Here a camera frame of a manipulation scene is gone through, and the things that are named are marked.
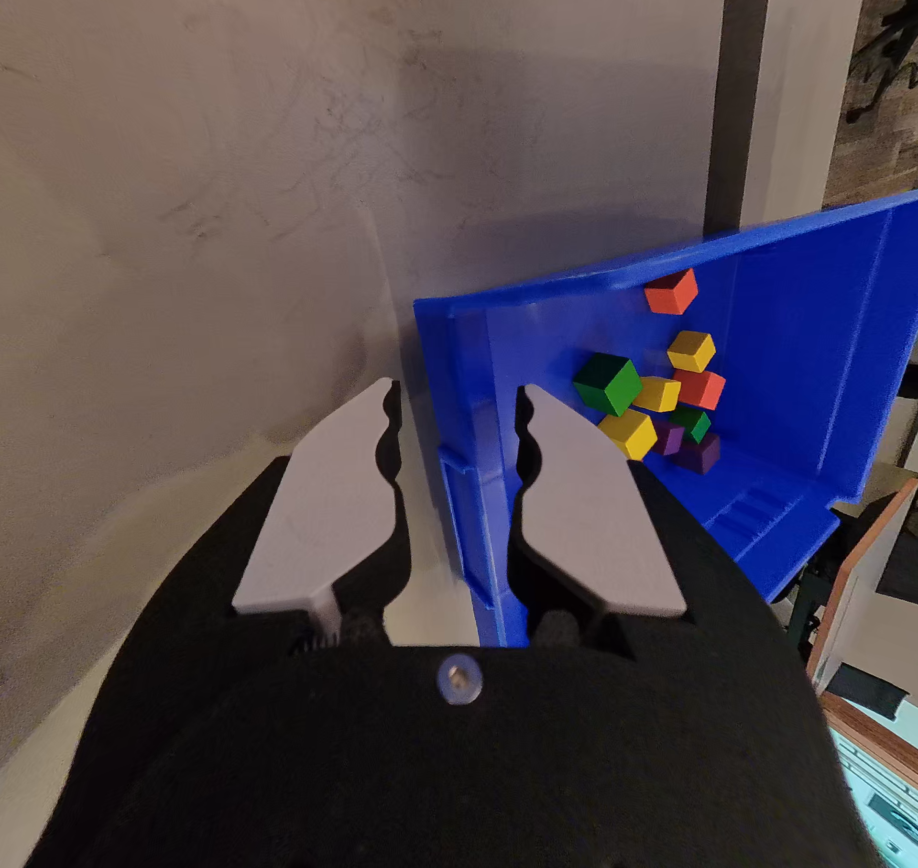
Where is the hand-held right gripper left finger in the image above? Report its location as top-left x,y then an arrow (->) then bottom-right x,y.
231,378 -> 413,636

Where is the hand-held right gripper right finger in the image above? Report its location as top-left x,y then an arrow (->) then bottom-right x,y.
506,384 -> 689,621

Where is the yellow wooden cube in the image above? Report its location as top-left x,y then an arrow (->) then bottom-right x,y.
667,330 -> 717,373
597,407 -> 658,461
633,376 -> 682,413

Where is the large green wooden cube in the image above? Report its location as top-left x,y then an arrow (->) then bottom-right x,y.
572,352 -> 644,418

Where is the red wooden cube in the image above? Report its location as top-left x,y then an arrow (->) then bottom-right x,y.
643,268 -> 699,316
673,369 -> 727,410

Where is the blue plastic bin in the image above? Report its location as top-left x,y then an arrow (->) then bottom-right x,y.
414,190 -> 918,648

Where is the wood edged white desk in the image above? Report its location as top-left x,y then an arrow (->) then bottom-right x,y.
807,477 -> 918,868

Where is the pale teal device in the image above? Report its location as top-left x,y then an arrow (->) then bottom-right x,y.
825,696 -> 918,868

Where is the black chair base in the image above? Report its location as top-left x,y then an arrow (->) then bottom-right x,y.
845,0 -> 918,126

